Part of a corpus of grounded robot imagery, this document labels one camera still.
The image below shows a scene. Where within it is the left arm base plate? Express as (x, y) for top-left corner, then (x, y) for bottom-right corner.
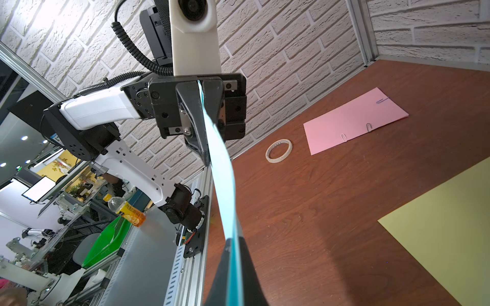
(180, 195), (210, 259)

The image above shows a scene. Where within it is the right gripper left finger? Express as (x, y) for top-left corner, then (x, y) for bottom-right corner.
(205, 239), (232, 306)

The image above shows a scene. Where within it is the aluminium front rail frame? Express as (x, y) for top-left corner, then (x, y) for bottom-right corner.
(76, 164), (215, 306)

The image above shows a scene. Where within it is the light blue paper sheet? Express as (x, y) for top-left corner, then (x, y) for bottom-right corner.
(197, 81), (244, 305)

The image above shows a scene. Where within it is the left corner aluminium post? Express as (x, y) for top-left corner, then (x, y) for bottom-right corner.
(346, 0), (379, 67)

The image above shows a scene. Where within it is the green plastic bin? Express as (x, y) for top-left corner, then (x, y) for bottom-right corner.
(82, 216), (131, 269)

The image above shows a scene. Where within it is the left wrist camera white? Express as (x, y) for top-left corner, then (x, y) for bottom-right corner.
(168, 1), (222, 76)

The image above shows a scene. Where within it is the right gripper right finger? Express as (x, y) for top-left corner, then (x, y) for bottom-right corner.
(239, 237), (268, 306)

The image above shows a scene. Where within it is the pink paper sheet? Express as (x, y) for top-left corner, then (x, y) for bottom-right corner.
(304, 87), (409, 155)

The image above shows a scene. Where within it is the yellow paper sheet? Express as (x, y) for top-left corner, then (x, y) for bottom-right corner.
(379, 159), (489, 305)

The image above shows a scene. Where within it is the blue paperclip on pink sheet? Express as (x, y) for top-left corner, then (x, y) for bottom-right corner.
(376, 97), (390, 104)

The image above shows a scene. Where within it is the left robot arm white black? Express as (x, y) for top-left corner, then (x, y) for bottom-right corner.
(20, 1), (247, 237)

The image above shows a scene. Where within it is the clear tape roll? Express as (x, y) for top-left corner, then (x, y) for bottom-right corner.
(265, 138), (293, 164)

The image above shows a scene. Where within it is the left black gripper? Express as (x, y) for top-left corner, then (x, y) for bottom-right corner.
(148, 73), (247, 167)

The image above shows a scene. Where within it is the orange drink bottle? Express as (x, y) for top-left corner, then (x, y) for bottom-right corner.
(105, 195), (146, 227)

